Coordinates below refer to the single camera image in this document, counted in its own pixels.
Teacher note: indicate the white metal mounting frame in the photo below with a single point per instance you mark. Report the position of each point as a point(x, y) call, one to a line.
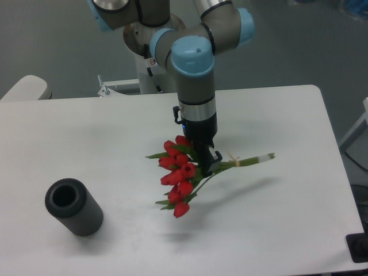
point(149, 85)

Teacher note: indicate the white furniture at right edge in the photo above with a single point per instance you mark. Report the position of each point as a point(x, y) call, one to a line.
point(355, 131)

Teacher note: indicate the dark grey ribbed vase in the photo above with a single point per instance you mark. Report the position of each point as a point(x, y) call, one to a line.
point(69, 201)

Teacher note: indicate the white chair back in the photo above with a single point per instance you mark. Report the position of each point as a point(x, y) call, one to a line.
point(28, 88)

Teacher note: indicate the red tulip bouquet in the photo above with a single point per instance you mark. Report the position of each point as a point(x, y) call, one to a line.
point(186, 172)

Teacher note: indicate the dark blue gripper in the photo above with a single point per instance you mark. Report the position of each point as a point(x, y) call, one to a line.
point(201, 134)

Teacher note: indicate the black table cable grommet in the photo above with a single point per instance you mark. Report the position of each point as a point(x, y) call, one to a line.
point(357, 245)

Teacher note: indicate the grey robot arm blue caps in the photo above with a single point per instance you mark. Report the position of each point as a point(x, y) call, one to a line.
point(187, 55)

